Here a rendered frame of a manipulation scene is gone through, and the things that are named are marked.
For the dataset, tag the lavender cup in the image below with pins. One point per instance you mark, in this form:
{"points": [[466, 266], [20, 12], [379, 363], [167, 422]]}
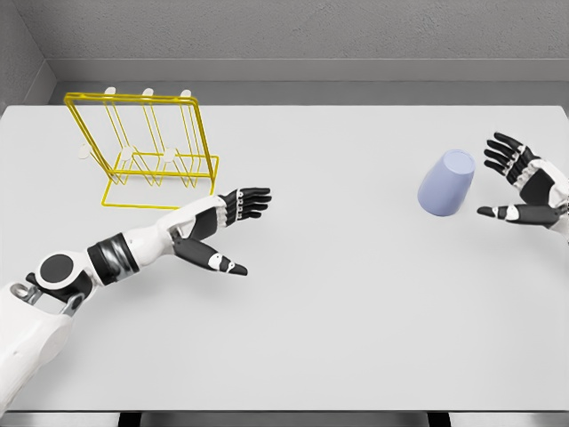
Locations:
{"points": [[446, 184]]}

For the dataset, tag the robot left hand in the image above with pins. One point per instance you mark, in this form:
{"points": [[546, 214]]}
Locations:
{"points": [[202, 222]]}

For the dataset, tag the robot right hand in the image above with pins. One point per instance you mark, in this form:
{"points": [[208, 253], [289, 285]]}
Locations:
{"points": [[535, 187]]}

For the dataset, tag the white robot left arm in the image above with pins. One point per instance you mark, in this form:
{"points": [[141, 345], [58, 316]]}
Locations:
{"points": [[66, 284]]}

